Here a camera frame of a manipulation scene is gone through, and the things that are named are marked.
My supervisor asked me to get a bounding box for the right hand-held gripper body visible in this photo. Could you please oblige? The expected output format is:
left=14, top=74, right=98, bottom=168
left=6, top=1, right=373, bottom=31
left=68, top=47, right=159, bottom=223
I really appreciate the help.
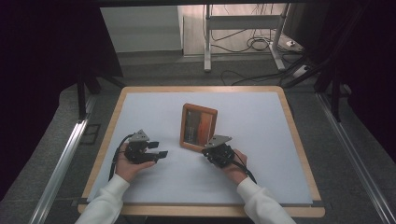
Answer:
left=201, top=133, right=236, bottom=169

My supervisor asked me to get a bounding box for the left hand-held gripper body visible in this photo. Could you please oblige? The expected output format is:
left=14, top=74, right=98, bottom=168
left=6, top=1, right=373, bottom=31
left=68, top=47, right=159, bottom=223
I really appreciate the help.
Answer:
left=123, top=129, right=158, bottom=165

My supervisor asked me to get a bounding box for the wooden photo frame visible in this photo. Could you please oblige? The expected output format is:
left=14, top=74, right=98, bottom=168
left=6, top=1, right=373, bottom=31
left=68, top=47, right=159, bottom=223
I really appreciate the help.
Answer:
left=179, top=103, right=219, bottom=154

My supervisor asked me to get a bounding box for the person's left hand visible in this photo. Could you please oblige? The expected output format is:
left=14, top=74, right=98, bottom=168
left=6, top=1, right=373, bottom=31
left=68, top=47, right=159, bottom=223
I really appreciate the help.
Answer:
left=114, top=142, right=157, bottom=184

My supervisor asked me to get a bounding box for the person's right hand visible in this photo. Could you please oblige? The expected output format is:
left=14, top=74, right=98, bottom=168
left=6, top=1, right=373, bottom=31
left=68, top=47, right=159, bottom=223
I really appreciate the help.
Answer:
left=221, top=148, right=249, bottom=186

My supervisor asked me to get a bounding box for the white table board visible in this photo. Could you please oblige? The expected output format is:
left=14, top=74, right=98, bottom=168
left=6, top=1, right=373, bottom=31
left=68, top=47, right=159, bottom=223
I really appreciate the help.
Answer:
left=87, top=91, right=314, bottom=205

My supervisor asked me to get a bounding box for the black floor grille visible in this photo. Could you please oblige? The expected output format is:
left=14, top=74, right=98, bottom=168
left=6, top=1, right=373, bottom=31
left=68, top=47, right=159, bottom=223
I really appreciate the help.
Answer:
left=79, top=123, right=102, bottom=146

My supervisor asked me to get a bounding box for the black metal stand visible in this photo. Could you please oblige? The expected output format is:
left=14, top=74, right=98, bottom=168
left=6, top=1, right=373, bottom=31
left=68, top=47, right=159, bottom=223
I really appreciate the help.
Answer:
left=282, top=4, right=368, bottom=123
left=75, top=66, right=127, bottom=121

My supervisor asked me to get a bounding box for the white power strip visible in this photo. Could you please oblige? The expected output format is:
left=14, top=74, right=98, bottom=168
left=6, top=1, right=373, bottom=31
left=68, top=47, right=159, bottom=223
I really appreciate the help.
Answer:
left=292, top=64, right=313, bottom=78

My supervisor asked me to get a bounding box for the white cabinet panel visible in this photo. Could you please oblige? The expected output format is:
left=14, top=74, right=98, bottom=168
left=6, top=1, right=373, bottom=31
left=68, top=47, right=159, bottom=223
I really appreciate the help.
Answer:
left=99, top=6, right=184, bottom=53

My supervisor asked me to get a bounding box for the dark curtain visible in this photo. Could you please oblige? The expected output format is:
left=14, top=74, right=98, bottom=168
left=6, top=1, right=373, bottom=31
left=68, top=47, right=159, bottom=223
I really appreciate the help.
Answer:
left=0, top=0, right=124, bottom=202
left=292, top=0, right=396, bottom=162

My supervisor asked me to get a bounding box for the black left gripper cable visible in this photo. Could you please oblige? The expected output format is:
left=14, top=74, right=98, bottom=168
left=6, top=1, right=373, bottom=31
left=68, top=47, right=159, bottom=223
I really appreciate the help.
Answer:
left=107, top=133, right=135, bottom=182

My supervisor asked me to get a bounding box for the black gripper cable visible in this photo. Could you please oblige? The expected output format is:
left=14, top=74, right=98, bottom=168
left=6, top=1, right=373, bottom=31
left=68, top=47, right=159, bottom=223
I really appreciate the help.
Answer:
left=107, top=133, right=135, bottom=182
left=229, top=150, right=258, bottom=185

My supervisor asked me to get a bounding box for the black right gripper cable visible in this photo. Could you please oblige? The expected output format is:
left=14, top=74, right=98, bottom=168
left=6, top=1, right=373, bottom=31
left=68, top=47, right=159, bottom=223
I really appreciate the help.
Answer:
left=229, top=150, right=258, bottom=185

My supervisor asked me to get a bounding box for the aluminium floor rail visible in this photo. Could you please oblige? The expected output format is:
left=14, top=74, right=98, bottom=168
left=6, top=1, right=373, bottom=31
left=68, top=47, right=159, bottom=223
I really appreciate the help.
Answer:
left=28, top=96, right=97, bottom=224
left=315, top=92, right=396, bottom=224

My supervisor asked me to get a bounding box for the long black floor cable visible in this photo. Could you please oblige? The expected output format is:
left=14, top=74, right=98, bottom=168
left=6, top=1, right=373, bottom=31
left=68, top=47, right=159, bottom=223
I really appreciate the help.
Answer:
left=220, top=55, right=307, bottom=87

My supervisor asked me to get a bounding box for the tangle of black floor cables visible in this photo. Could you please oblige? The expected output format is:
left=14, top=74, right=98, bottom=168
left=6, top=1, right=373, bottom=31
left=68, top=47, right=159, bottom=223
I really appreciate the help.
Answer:
left=210, top=3, right=292, bottom=54

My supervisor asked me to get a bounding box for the white metal desk frame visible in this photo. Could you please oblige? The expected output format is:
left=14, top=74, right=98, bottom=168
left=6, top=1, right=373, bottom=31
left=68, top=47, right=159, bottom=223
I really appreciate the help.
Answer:
left=203, top=3, right=291, bottom=74

